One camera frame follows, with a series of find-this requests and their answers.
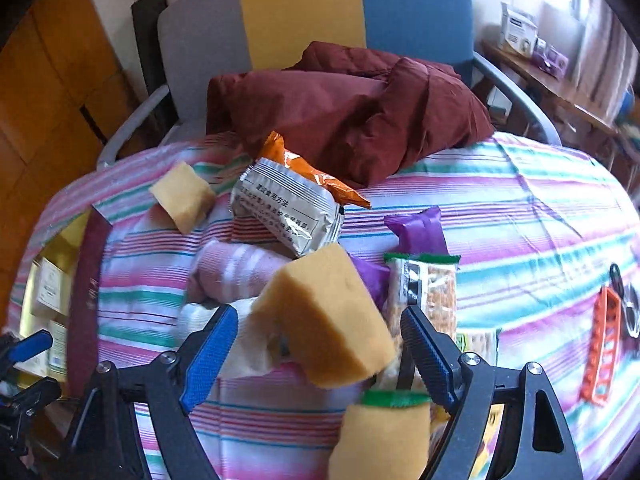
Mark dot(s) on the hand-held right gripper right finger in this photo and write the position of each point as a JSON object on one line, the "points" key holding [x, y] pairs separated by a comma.
{"points": [[430, 360]]}

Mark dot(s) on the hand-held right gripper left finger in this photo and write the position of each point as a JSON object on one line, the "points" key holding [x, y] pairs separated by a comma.
{"points": [[210, 355]]}

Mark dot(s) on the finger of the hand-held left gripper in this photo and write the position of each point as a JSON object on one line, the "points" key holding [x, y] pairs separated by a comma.
{"points": [[35, 397], [32, 344]]}

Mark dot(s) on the white tissue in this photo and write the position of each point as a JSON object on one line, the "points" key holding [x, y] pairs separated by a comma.
{"points": [[250, 355]]}

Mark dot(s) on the dark red box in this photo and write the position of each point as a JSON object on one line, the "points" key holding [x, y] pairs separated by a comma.
{"points": [[87, 285]]}

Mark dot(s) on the green-topped yellow sponge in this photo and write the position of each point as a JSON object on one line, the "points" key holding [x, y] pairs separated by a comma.
{"points": [[380, 440]]}

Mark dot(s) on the purple snack packet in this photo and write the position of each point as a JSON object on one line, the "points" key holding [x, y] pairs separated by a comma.
{"points": [[370, 277], [417, 232]]}

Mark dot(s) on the large yellow sponge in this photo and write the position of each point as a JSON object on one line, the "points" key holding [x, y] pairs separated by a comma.
{"points": [[325, 310]]}

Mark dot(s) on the orange silver snack packet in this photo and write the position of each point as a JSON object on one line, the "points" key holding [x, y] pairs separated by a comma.
{"points": [[285, 205]]}

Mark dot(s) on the cream labelled carton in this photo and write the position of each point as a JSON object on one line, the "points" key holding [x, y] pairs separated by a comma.
{"points": [[57, 355], [50, 285]]}

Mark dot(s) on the green-edged cracker packet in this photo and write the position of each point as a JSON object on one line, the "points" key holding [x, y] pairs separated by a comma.
{"points": [[430, 285]]}

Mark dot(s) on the pink striped cloth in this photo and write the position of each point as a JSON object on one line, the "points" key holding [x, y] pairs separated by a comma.
{"points": [[230, 270]]}

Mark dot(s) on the small yellow sponge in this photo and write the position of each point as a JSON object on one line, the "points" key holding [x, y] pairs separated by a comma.
{"points": [[182, 200]]}

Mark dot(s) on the striped tablecloth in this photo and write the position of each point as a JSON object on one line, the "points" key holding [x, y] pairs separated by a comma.
{"points": [[525, 220]]}

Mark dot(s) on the orange plastic clip strip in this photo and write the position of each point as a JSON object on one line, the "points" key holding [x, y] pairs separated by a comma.
{"points": [[602, 350]]}

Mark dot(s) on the wooden cabinet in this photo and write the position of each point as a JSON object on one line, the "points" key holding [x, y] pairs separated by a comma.
{"points": [[50, 85]]}

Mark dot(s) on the dark red cloth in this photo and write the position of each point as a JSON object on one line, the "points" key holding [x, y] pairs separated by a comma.
{"points": [[350, 110]]}

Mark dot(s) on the wooden side desk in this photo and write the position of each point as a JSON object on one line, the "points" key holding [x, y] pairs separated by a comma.
{"points": [[550, 85]]}

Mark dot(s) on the grey yellow blue chair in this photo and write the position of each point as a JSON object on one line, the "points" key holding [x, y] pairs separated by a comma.
{"points": [[200, 35]]}

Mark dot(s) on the small purple box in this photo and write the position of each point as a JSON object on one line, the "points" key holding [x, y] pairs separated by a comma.
{"points": [[552, 57]]}

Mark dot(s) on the pale curtain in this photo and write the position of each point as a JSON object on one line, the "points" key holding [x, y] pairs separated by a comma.
{"points": [[600, 50]]}

